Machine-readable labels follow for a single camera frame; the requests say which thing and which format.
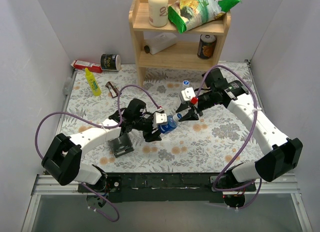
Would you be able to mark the brown chocolate bar wrapper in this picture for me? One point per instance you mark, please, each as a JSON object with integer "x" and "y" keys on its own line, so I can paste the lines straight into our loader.
{"x": 113, "y": 90}

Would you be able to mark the cream lotion bottle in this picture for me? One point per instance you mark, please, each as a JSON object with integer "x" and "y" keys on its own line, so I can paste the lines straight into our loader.
{"x": 158, "y": 12}

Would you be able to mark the small blue-label water bottle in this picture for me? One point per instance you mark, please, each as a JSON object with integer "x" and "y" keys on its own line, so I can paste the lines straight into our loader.
{"x": 170, "y": 126}

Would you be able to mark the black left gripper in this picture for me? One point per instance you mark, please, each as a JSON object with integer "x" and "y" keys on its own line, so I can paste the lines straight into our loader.
{"x": 149, "y": 128}

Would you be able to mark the lying white bottle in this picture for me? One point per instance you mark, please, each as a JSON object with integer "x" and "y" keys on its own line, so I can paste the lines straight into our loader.
{"x": 160, "y": 42}

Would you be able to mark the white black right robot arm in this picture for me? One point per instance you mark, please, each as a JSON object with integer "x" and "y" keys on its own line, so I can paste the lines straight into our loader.
{"x": 280, "y": 153}

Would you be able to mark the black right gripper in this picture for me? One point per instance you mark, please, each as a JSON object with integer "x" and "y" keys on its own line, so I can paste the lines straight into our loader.
{"x": 196, "y": 108}

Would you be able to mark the black green razor box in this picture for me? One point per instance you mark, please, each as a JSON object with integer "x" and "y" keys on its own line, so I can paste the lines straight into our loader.
{"x": 121, "y": 145}

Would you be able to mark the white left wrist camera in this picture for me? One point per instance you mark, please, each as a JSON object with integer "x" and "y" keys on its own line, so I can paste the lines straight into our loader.
{"x": 159, "y": 119}

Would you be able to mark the blue white bottle cap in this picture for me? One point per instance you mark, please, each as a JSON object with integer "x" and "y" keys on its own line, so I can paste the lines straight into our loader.
{"x": 177, "y": 117}
{"x": 186, "y": 83}

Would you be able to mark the dark tin can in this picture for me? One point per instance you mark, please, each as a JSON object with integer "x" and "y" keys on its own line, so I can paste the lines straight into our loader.
{"x": 206, "y": 46}

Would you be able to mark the wooden two-tier shelf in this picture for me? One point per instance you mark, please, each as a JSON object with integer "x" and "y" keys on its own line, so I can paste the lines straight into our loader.
{"x": 182, "y": 55}

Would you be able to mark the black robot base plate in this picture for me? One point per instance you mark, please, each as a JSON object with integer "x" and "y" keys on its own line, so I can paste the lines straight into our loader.
{"x": 161, "y": 187}

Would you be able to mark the green chips bag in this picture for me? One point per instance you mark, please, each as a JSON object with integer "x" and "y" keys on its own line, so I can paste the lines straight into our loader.
{"x": 189, "y": 14}

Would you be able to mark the yellow squeeze bottle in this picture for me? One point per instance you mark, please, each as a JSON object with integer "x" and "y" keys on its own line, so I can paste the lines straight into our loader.
{"x": 92, "y": 82}

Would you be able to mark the floral table cloth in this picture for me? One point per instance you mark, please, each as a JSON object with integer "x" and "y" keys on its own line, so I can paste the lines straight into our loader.
{"x": 205, "y": 145}

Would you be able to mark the clear plastic bottle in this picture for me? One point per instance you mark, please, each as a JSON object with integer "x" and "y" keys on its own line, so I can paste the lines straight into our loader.
{"x": 183, "y": 87}

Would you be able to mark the black white paper cup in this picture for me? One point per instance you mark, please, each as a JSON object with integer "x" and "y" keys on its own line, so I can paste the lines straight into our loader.
{"x": 110, "y": 62}

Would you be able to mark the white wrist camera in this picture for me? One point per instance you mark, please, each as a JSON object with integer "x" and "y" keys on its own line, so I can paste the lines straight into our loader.
{"x": 188, "y": 95}
{"x": 159, "y": 119}

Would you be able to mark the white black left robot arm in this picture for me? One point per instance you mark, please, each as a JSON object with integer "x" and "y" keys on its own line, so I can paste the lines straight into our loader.
{"x": 63, "y": 158}

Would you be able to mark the red white toothpaste box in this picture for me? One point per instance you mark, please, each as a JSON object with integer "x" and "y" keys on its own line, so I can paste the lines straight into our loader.
{"x": 82, "y": 65}

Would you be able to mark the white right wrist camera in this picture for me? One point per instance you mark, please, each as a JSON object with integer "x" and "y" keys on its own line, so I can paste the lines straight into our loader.
{"x": 188, "y": 95}

